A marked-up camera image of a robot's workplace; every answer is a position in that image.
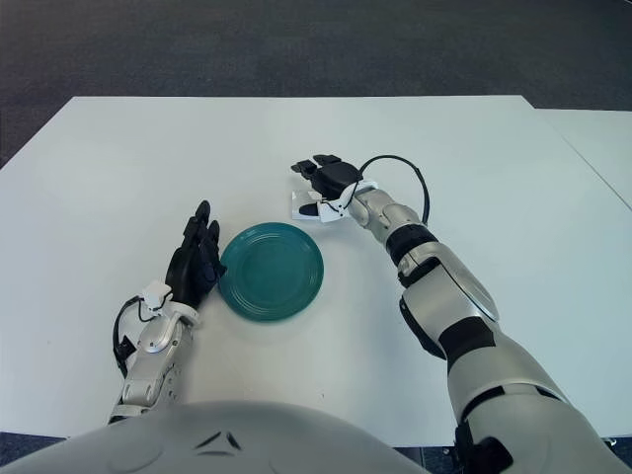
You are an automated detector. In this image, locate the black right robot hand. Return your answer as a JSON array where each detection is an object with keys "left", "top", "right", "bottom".
[{"left": 289, "top": 154, "right": 364, "bottom": 218}]

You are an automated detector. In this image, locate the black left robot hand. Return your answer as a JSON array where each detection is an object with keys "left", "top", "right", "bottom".
[{"left": 165, "top": 199, "right": 228, "bottom": 310}]

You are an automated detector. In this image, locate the white cube charger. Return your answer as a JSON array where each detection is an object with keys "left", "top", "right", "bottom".
[{"left": 289, "top": 189, "right": 325, "bottom": 222}]

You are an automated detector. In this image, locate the teal round plate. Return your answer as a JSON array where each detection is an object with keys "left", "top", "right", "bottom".
[{"left": 217, "top": 221, "right": 326, "bottom": 326}]

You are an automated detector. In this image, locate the white right wrist connector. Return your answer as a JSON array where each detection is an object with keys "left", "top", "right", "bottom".
[{"left": 318, "top": 182, "right": 361, "bottom": 224}]

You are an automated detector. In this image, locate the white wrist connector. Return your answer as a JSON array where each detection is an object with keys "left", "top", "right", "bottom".
[
  {"left": 318, "top": 182, "right": 361, "bottom": 224},
  {"left": 139, "top": 279, "right": 171, "bottom": 315}
]

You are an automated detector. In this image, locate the white left wrist connector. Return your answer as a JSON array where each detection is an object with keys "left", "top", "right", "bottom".
[{"left": 139, "top": 279, "right": 171, "bottom": 315}]

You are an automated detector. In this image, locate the grey robot torso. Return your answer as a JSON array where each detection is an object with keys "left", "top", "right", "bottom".
[{"left": 0, "top": 400, "right": 431, "bottom": 474}]

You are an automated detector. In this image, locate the adjacent white table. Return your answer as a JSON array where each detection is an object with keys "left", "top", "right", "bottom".
[{"left": 535, "top": 108, "right": 632, "bottom": 198}]

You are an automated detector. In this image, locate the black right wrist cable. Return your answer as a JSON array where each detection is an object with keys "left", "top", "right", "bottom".
[{"left": 357, "top": 155, "right": 431, "bottom": 226}]

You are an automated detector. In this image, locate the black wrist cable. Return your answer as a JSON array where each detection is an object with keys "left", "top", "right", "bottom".
[
  {"left": 112, "top": 295, "right": 149, "bottom": 376},
  {"left": 357, "top": 155, "right": 431, "bottom": 226}
]

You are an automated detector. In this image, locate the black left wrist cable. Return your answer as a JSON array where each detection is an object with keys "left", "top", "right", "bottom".
[{"left": 112, "top": 295, "right": 149, "bottom": 376}]

